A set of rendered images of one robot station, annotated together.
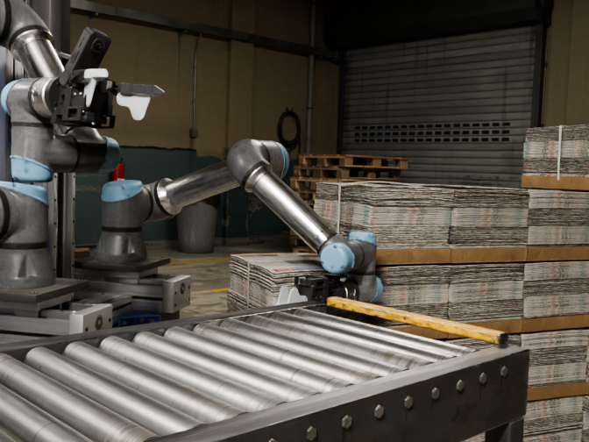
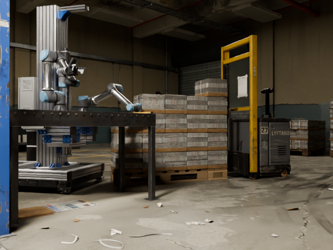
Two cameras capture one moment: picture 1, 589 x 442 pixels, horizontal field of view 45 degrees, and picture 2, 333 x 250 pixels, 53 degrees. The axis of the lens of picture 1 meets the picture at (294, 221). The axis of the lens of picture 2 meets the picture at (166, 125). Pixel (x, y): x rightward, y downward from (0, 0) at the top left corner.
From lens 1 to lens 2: 2.06 m
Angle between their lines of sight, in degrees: 5
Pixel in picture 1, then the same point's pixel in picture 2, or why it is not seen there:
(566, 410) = (202, 154)
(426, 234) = (158, 106)
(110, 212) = (80, 102)
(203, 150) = (123, 107)
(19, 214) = (59, 97)
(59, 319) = not seen: hidden behind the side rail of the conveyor
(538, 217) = (190, 102)
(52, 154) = (66, 82)
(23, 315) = not seen: hidden behind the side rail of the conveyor
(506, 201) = (180, 97)
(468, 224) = (169, 103)
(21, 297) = not seen: hidden behind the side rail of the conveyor
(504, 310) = (181, 126)
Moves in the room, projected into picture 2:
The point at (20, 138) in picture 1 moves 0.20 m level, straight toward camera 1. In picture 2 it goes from (60, 78) to (61, 76)
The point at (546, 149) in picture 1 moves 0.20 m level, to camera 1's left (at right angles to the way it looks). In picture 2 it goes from (198, 87) to (184, 87)
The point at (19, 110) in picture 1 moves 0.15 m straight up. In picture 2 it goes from (60, 73) to (60, 58)
